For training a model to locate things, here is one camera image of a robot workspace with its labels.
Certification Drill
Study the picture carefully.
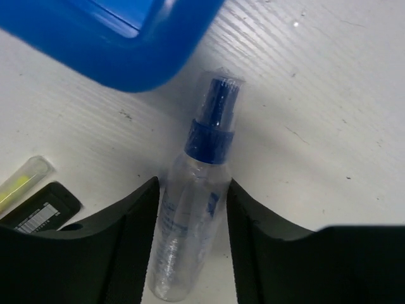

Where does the blue compartment tray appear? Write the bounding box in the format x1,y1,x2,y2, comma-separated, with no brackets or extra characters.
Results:
1,1,223,92

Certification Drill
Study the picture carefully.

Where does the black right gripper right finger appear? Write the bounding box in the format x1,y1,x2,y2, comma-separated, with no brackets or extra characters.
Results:
227,182,404,303

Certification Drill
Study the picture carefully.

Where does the clear spray bottle blue cap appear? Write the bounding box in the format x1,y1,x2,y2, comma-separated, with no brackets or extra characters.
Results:
147,70,244,302

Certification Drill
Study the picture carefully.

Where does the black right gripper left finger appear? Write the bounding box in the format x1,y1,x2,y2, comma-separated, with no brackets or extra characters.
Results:
1,177,159,303

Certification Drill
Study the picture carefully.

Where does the green highlighter black body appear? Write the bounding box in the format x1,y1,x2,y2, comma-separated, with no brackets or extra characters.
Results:
1,182,82,234

